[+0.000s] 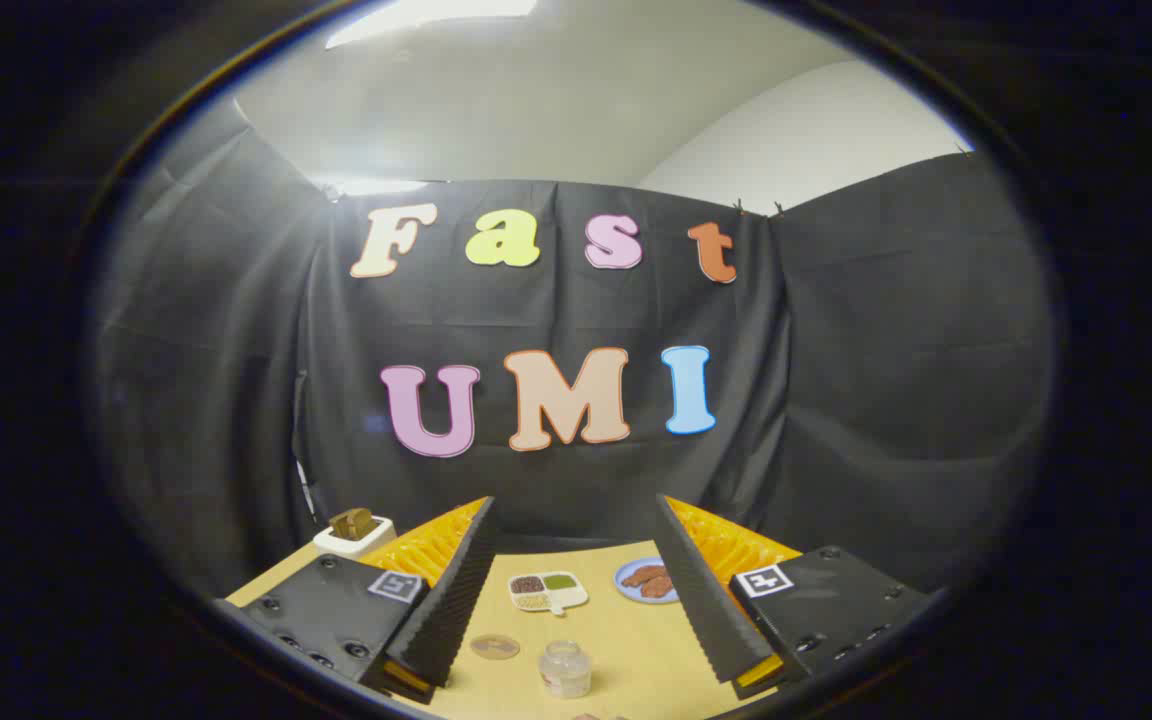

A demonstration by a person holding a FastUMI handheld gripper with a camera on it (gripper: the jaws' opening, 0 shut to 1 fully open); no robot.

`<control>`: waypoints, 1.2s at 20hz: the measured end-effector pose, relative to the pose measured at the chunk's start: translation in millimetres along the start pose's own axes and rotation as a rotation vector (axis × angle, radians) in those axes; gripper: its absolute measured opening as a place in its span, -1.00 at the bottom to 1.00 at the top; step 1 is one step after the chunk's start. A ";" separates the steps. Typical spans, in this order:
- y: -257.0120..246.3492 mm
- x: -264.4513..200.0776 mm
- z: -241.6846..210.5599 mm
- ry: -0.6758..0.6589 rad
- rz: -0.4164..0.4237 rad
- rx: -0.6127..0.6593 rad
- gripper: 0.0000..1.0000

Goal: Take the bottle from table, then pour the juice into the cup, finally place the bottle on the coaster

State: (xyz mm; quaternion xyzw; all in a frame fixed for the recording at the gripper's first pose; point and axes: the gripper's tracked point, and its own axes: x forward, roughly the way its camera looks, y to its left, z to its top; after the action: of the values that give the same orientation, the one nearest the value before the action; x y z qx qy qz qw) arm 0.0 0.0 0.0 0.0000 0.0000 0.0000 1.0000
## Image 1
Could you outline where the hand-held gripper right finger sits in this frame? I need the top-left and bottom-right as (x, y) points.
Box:
(654, 493), (937, 701)

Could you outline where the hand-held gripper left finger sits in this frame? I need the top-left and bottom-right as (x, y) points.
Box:
(211, 497), (497, 706)

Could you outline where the clear glass bottle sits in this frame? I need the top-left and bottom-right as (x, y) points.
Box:
(538, 640), (593, 699)

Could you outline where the light blue plate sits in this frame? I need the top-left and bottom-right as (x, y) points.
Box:
(614, 557), (682, 605)

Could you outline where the wooden table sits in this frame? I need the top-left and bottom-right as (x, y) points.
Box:
(226, 540), (807, 720)

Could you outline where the white divided dish with beans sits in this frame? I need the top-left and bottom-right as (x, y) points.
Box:
(508, 571), (589, 615)

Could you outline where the white toaster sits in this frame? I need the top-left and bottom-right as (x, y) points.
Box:
(313, 515), (397, 561)

